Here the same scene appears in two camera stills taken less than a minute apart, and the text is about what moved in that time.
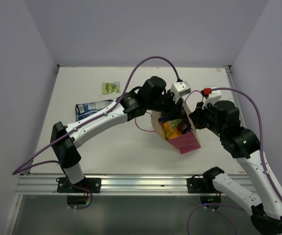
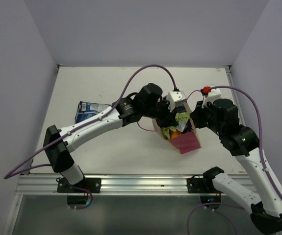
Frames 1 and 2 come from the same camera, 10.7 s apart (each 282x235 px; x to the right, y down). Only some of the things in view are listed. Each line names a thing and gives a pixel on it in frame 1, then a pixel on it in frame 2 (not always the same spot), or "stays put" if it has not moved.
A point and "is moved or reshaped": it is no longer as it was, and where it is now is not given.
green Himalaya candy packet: x=109 y=88 is moved or reshaped
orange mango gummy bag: x=168 y=133 stays put
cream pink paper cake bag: x=184 y=143 stays put
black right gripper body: x=205 y=118 stays put
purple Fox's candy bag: x=189 y=127 stays put
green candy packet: x=173 y=123 is moved or reshaped
